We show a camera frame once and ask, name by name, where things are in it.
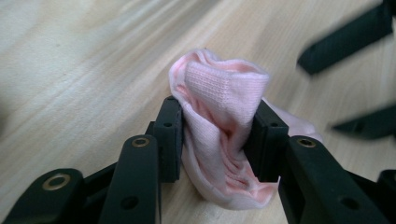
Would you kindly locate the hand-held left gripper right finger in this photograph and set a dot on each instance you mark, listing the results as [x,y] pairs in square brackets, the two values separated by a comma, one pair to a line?
[269,143]

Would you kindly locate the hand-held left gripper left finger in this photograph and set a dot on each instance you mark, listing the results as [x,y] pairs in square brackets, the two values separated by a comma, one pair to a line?
[169,140]

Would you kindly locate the pink sock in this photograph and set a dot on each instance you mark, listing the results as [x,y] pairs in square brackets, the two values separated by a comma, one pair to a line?
[218,93]

